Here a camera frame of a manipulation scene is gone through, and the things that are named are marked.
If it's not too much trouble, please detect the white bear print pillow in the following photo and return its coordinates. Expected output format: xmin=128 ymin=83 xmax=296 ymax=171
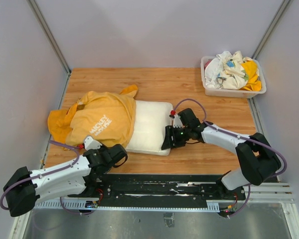
xmin=126 ymin=101 xmax=173 ymax=156

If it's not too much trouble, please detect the yellow pillowcase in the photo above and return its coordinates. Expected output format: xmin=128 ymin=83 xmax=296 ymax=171
xmin=47 ymin=85 xmax=138 ymax=147

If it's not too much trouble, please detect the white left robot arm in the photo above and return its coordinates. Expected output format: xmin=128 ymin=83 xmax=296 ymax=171
xmin=0 ymin=144 xmax=128 ymax=217

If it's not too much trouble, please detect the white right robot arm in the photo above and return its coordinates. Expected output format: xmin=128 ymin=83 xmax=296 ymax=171
xmin=161 ymin=108 xmax=282 ymax=198

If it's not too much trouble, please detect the white crumpled cloth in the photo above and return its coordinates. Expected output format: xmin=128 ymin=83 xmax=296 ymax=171
xmin=204 ymin=51 xmax=252 ymax=90

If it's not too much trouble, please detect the yellow cloth in basket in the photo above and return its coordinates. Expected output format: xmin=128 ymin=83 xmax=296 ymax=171
xmin=240 ymin=61 xmax=262 ymax=92

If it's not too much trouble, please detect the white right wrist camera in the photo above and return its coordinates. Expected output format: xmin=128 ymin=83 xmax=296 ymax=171
xmin=173 ymin=114 xmax=184 ymax=128

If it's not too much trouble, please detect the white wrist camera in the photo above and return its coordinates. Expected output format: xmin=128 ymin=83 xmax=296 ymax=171
xmin=173 ymin=114 xmax=184 ymax=128
xmin=83 ymin=135 xmax=103 ymax=150

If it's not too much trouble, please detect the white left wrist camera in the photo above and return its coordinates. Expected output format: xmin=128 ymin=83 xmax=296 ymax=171
xmin=83 ymin=135 xmax=103 ymax=150

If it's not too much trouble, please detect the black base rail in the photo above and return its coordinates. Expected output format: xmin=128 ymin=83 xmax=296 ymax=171
xmin=86 ymin=174 xmax=247 ymax=204

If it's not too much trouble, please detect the white cable duct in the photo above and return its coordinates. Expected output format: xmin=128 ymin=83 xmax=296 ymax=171
xmin=35 ymin=195 xmax=220 ymax=212

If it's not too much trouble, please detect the aluminium frame post left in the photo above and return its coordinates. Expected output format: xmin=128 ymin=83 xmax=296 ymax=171
xmin=26 ymin=0 xmax=71 ymax=75

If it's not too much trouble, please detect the aluminium frame post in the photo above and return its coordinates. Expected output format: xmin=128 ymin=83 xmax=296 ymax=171
xmin=26 ymin=0 xmax=71 ymax=75
xmin=252 ymin=0 xmax=294 ymax=59

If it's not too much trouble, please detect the aluminium frame post right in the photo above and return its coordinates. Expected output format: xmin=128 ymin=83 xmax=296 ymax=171
xmin=252 ymin=0 xmax=294 ymax=59

